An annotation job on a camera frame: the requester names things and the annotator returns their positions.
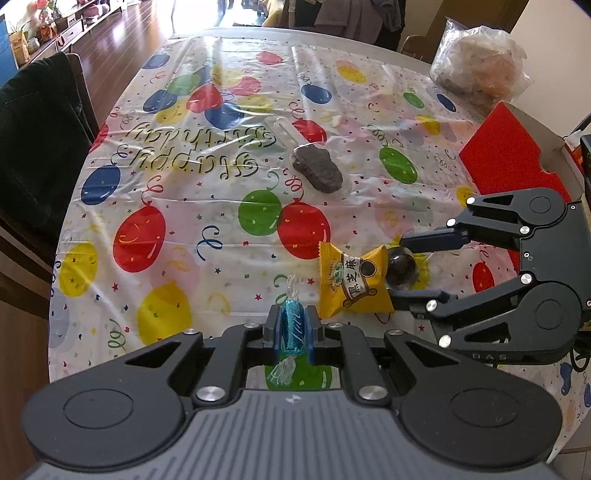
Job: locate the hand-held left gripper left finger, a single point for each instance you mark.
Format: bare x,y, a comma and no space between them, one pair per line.
276,333

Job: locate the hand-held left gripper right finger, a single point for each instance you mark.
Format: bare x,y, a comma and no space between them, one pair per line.
314,334

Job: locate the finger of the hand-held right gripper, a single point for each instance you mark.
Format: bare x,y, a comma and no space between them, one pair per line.
461,307
461,230

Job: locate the blue candy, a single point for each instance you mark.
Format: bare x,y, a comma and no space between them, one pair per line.
291,330

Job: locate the yellow snack packet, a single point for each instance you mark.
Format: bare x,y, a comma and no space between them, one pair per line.
353,281

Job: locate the dark ball candy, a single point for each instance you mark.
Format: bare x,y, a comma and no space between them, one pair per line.
401,266

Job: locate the red cardboard box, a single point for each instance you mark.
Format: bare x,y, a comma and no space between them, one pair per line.
508,157

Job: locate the dark brown bar in wrapper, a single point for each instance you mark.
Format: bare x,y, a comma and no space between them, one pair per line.
316,166

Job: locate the balloon print tablecloth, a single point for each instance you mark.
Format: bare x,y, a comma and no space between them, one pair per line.
194,194

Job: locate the clear plastic bag of bread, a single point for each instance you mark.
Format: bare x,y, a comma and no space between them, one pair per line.
480,64

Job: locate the wooden chair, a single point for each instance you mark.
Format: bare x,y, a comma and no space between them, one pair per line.
418,46

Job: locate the dark chair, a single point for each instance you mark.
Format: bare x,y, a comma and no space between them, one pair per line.
41,134

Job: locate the low media cabinet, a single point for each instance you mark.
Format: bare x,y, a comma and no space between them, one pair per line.
55,27

